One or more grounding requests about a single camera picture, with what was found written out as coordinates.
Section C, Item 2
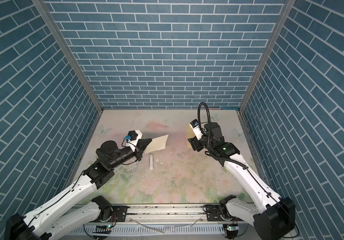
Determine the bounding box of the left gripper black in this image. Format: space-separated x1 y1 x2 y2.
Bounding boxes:
108 138 152 171

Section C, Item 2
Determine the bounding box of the beige letter paper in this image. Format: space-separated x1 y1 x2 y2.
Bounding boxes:
144 135 168 154

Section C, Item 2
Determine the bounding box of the yellow envelope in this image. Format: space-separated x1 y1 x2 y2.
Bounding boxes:
186 124 196 139

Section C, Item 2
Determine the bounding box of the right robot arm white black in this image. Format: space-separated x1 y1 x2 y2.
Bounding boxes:
188 120 297 240

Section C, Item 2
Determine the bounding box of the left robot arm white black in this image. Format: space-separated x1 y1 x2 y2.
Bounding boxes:
4 138 152 240

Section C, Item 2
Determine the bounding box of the white glue stick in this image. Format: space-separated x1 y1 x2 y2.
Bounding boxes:
149 154 154 170

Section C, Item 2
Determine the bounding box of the right controller board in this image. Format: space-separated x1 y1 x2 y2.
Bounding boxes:
223 224 239 240

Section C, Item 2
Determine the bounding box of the controller board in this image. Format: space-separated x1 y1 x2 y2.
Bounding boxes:
223 224 239 240
93 225 112 235

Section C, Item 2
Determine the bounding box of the left controller board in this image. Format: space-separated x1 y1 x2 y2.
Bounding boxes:
93 225 112 235

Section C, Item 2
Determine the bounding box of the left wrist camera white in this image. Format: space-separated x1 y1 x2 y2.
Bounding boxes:
124 130 142 149

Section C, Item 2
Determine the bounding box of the right black corrugated cable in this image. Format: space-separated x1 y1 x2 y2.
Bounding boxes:
197 101 249 169

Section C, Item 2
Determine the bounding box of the left black camera cable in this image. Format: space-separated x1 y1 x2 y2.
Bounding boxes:
108 136 142 166

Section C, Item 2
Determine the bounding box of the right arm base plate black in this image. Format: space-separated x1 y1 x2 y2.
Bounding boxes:
202 204 242 222

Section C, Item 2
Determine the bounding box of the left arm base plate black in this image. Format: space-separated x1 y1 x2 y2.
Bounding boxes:
84 205 128 223

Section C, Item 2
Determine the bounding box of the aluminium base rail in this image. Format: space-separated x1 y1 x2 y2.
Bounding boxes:
33 203 297 240

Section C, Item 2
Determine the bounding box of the clear cable tie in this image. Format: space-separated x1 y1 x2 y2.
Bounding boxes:
129 218 203 234

